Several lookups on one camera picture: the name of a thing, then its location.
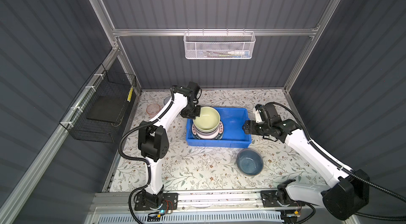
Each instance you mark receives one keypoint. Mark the green ceramic bowl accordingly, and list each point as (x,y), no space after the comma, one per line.
(208,119)

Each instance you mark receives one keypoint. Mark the yellow tag on basket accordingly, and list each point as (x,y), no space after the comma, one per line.
(129,97)

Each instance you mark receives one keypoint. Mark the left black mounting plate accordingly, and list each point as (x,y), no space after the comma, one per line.
(163,201)

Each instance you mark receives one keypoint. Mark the blue translucent plastic cup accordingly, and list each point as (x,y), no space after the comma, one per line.
(166,100)

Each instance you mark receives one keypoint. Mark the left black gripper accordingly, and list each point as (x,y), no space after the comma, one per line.
(196,114)

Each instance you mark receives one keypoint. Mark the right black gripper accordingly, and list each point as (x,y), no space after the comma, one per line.
(251,127)

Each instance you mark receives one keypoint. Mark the black wire wall basket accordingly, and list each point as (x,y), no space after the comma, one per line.
(106,83)

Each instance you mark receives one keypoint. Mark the pink translucent plastic cup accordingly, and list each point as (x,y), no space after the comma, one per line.
(153,109)

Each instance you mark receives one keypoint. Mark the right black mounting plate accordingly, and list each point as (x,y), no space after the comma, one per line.
(277,198)

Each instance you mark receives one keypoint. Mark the dark blue ceramic bowl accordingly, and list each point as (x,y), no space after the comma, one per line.
(249,162)

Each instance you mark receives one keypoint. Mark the white plate dark green rim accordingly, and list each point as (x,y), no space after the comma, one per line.
(219,137)

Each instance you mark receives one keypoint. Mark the white wire mesh basket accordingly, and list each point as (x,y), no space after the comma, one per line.
(214,44)

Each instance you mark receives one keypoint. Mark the pink ceramic bowl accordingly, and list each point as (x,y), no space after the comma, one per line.
(207,135)

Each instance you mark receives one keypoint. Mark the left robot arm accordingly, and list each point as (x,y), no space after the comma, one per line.
(154,142)

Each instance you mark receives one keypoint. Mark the blue plastic bin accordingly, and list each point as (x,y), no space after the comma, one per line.
(233,136)

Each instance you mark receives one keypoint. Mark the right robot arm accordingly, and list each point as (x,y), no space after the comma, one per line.
(345,191)

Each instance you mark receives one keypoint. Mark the black mounting plate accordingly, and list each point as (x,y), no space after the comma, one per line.
(163,201)
(277,198)

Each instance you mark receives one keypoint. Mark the white marker in basket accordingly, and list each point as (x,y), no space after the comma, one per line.
(242,54)

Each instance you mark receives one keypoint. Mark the black pad in basket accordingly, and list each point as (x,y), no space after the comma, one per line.
(107,109)

